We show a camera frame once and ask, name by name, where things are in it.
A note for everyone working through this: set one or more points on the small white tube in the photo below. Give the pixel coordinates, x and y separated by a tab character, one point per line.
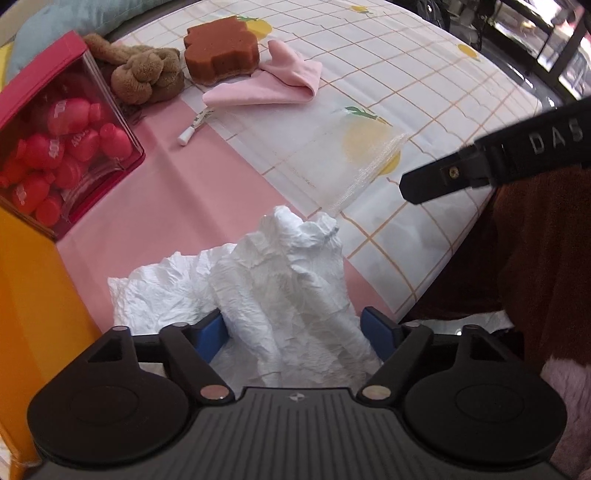
194	127

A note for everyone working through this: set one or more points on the blue pillow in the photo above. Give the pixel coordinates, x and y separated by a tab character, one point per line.
55	18

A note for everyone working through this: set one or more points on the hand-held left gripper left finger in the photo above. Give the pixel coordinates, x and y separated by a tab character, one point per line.
210	334

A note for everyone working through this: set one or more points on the white paper sheet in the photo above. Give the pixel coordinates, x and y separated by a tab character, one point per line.
475	321

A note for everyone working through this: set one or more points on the brown teddy bear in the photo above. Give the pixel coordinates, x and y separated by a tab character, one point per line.
143	74

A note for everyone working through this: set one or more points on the clear plastic bag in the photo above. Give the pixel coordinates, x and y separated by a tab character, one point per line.
351	161

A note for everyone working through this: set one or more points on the pink cloth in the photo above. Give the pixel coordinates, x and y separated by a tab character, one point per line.
277	87

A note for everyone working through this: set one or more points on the pink fluffy mat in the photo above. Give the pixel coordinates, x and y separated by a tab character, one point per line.
572	406

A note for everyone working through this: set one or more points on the red lidded clear container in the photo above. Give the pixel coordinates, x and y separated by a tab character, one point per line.
69	143

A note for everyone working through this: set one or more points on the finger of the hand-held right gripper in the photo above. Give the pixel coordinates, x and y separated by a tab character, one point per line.
429	184

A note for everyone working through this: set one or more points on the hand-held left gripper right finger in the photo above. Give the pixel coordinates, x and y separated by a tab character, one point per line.
378	332

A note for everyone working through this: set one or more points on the orange box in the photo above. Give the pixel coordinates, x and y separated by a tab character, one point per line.
32	300

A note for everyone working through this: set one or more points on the brown sponge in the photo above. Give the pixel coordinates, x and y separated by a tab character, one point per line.
217	50

